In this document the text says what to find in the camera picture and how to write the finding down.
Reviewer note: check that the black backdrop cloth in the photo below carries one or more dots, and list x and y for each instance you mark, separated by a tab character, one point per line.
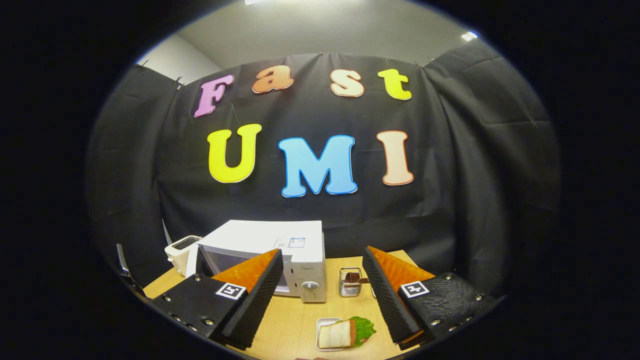
450	150

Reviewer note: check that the large ceiling light panel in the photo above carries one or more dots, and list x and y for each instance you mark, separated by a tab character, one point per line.
252	2

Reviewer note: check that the small white tray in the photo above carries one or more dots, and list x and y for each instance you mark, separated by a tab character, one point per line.
322	345

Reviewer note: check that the white microwave oven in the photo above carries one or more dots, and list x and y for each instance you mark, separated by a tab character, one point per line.
260	235

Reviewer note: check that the brown scoop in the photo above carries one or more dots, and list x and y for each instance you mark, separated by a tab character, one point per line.
352	277

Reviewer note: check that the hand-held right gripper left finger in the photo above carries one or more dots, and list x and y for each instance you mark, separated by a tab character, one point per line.
260	300

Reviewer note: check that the sandwich with lettuce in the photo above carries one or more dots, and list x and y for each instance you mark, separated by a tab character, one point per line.
337	334

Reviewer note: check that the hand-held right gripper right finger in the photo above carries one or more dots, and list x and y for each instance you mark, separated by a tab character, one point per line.
385	300

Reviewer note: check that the small ceiling light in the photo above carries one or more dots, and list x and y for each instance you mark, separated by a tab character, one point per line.
469	36

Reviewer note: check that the white toaster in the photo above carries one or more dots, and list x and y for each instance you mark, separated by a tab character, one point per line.
177	255

